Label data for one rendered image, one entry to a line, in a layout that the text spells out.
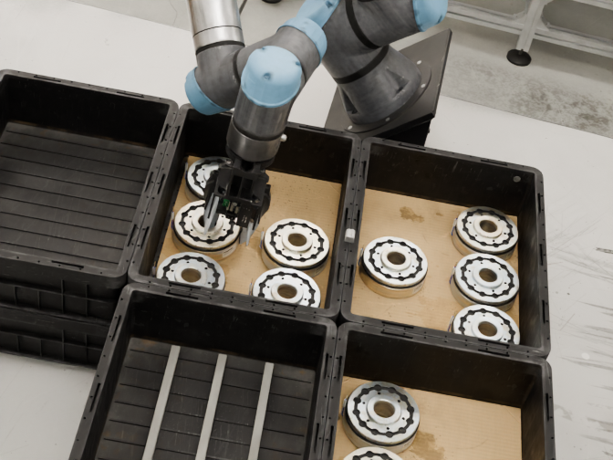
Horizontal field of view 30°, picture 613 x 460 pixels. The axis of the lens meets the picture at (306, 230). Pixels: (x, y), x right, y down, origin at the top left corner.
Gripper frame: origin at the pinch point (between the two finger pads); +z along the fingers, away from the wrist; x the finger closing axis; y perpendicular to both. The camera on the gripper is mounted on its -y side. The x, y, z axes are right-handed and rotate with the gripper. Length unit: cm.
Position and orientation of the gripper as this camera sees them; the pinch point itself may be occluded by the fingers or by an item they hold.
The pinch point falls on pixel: (227, 229)
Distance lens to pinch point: 177.7
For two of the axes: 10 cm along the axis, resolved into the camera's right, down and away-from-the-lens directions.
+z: -2.4, 6.7, 7.0
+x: 9.6, 2.5, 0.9
